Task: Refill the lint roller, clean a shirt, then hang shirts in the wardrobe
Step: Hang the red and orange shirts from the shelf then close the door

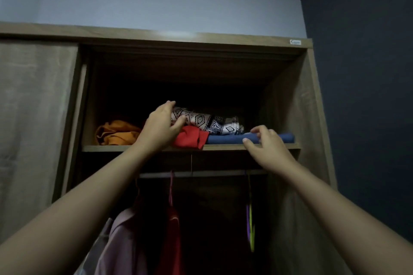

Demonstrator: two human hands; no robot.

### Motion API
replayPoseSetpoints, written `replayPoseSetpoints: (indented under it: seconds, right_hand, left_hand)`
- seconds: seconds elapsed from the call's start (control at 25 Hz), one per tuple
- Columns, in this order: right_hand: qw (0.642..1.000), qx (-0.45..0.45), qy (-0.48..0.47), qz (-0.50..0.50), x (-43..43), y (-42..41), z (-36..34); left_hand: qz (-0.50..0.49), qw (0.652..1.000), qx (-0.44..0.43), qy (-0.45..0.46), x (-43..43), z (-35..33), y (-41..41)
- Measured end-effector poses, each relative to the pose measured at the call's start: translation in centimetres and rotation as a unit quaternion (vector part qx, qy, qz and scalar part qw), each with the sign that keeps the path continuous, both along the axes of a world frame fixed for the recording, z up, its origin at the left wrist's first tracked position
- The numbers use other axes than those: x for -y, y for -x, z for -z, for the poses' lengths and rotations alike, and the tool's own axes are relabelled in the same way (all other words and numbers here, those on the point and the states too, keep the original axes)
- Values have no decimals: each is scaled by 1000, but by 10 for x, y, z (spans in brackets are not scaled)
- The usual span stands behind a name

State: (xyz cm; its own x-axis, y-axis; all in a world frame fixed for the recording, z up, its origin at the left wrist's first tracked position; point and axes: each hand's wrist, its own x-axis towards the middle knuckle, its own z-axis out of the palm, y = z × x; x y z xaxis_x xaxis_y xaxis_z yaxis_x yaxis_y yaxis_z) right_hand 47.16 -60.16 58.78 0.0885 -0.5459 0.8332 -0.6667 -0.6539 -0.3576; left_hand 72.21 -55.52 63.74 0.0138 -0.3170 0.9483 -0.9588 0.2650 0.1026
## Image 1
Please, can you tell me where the metal hanging rod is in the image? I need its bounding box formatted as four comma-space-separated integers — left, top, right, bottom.
139, 169, 268, 179

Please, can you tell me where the red hanging garment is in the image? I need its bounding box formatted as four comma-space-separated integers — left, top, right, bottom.
155, 205, 185, 275

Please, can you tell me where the wooden sliding wardrobe door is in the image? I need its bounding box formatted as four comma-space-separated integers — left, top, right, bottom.
0, 40, 80, 244

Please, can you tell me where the orange crumpled garment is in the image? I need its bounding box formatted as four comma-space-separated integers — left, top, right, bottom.
94, 120, 143, 146

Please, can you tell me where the wooden wardrobe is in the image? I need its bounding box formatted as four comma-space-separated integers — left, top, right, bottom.
0, 22, 352, 275

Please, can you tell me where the red crumpled garment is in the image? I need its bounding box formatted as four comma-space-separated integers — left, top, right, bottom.
173, 125, 210, 150

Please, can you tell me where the blue garment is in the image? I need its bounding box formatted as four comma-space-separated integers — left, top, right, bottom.
206, 132, 295, 146

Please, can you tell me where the person's right forearm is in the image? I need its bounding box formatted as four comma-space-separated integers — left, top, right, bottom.
274, 160, 413, 275

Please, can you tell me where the wooden wardrobe shelf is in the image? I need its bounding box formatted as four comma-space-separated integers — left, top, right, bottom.
82, 143, 301, 153

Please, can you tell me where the pink clothes hanger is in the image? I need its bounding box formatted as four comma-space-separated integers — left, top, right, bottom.
167, 170, 175, 208

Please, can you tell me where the grey hanging garment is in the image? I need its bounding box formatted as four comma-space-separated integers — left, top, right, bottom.
74, 217, 113, 275

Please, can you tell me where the person's left forearm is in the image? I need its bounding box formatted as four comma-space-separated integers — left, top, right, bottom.
0, 143, 162, 275

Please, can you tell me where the black white patterned garment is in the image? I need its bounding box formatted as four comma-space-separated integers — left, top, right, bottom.
170, 107, 245, 136

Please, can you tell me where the person's right hand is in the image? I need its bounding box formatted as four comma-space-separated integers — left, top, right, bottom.
242, 125, 298, 176

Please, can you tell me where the person's left hand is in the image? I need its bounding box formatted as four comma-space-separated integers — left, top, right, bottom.
138, 101, 187, 154

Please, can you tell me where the yellow clothes hanger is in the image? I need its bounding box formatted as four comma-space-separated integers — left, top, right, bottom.
249, 204, 256, 253

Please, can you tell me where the pink hanging shirt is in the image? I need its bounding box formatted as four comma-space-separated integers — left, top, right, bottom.
94, 205, 147, 275

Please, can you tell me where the purple clothes hanger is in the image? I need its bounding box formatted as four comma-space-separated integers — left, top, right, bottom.
245, 171, 252, 247

